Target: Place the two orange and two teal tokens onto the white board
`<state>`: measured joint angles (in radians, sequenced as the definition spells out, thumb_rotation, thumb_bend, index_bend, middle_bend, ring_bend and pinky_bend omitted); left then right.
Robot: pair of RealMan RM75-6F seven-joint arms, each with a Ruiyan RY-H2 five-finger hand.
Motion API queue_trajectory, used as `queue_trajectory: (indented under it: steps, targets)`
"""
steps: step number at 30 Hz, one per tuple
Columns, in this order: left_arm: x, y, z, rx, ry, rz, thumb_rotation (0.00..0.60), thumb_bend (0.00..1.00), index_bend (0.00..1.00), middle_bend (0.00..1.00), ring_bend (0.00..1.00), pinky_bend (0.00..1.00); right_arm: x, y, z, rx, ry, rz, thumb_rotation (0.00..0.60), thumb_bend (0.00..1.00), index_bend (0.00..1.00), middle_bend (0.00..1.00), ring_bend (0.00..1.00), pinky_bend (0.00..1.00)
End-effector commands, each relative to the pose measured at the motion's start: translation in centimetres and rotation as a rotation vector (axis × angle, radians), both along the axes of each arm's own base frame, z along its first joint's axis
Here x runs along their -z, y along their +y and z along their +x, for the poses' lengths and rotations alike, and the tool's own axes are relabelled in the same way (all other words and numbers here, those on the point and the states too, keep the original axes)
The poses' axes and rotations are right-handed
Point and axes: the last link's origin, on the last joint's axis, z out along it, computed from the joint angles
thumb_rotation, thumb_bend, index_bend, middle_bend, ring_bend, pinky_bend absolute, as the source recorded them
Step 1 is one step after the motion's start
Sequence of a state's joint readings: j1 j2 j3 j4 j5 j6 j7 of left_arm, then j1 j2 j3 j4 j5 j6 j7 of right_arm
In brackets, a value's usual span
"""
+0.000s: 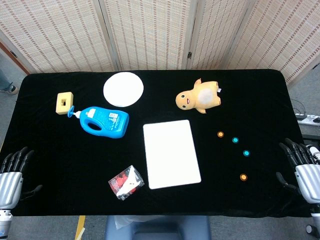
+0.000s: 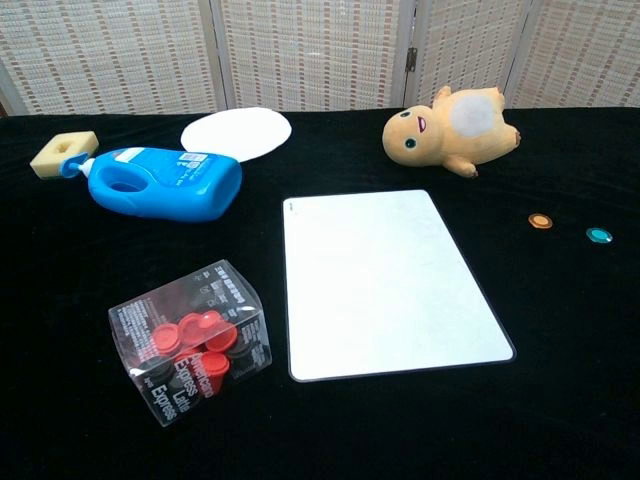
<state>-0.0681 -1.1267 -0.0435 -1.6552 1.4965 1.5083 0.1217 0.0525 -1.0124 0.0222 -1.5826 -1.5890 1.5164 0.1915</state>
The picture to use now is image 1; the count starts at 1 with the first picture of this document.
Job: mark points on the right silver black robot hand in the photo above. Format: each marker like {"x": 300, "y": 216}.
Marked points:
{"x": 308, "y": 181}

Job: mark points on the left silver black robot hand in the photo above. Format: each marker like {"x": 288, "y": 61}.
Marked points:
{"x": 10, "y": 183}

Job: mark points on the orange button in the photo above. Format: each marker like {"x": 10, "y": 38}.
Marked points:
{"x": 220, "y": 134}
{"x": 243, "y": 177}

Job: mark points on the teal button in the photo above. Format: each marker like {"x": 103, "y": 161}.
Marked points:
{"x": 246, "y": 153}
{"x": 235, "y": 140}

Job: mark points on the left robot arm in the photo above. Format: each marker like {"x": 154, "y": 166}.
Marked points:
{"x": 5, "y": 222}

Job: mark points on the clear bag red items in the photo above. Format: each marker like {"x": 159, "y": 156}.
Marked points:
{"x": 126, "y": 186}

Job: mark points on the black and white sneaker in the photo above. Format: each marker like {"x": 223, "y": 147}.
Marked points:
{"x": 315, "y": 152}

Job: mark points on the dark side table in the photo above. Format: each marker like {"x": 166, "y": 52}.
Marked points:
{"x": 310, "y": 131}

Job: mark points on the white power strip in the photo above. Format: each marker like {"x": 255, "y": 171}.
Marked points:
{"x": 308, "y": 118}

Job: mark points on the black tablecloth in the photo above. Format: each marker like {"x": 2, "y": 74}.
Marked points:
{"x": 75, "y": 155}

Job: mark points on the yellow floor tape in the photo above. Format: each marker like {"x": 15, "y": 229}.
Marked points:
{"x": 80, "y": 228}

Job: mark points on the yellow sponge block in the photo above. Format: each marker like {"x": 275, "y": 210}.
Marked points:
{"x": 64, "y": 101}

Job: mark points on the person leg with shoe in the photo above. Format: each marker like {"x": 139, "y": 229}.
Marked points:
{"x": 6, "y": 81}

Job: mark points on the blue detergent pump bottle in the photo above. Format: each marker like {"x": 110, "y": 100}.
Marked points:
{"x": 105, "y": 122}

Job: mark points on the yellow plush toy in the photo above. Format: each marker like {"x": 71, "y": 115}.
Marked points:
{"x": 197, "y": 96}

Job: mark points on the white rectangular board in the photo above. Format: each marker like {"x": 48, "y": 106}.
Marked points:
{"x": 171, "y": 153}

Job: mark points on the white round plate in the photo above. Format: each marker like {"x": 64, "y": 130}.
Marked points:
{"x": 123, "y": 89}

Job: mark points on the blue grey chair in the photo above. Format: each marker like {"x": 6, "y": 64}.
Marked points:
{"x": 160, "y": 228}

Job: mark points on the woven bamboo folding screen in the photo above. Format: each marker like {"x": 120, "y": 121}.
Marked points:
{"x": 150, "y": 32}

